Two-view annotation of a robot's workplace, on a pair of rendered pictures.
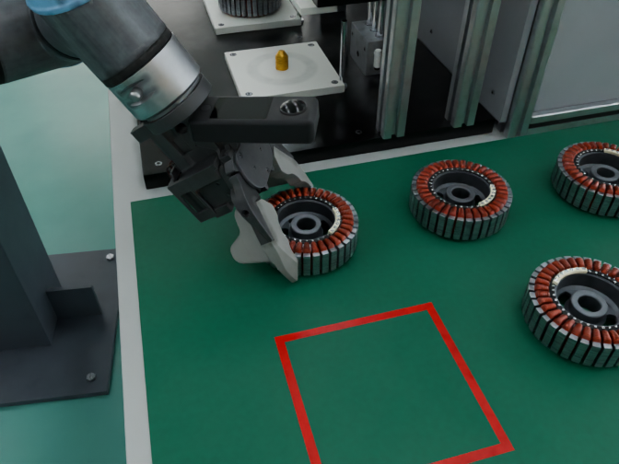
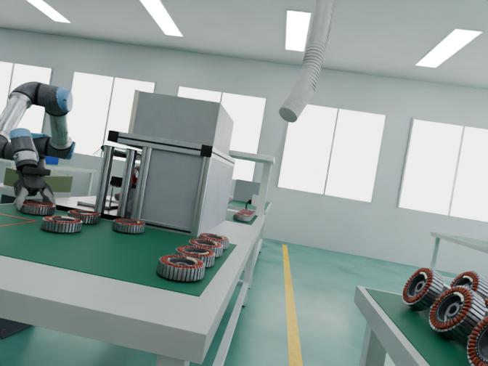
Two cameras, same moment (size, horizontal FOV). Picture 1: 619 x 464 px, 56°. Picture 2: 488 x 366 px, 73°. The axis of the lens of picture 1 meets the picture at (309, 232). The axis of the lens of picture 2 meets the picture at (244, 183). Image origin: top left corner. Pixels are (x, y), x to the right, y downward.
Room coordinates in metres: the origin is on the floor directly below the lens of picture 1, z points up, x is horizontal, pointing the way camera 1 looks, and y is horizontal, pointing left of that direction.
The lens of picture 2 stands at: (-0.41, -1.16, 1.00)
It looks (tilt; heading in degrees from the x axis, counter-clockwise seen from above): 0 degrees down; 22
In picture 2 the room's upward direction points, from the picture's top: 10 degrees clockwise
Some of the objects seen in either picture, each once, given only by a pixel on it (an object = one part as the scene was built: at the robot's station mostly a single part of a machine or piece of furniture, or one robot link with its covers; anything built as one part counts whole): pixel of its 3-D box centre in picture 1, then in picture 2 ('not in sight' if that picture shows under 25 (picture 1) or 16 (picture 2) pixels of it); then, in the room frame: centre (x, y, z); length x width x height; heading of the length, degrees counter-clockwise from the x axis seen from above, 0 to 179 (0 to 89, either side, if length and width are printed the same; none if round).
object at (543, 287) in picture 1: (587, 308); (62, 224); (0.35, -0.26, 0.77); 0.11 x 0.11 x 0.04
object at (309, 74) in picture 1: (282, 71); (101, 204); (0.81, 0.04, 0.78); 0.15 x 0.15 x 0.01; 16
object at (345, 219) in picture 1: (306, 228); (38, 208); (0.46, 0.00, 0.77); 0.11 x 0.11 x 0.04
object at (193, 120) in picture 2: not in sight; (186, 127); (1.00, -0.24, 1.22); 0.44 x 0.39 x 0.20; 16
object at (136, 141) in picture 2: not in sight; (183, 152); (1.01, -0.23, 1.09); 0.68 x 0.44 x 0.05; 16
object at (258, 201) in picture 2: not in sight; (247, 184); (1.95, -0.24, 0.98); 0.37 x 0.35 x 0.46; 16
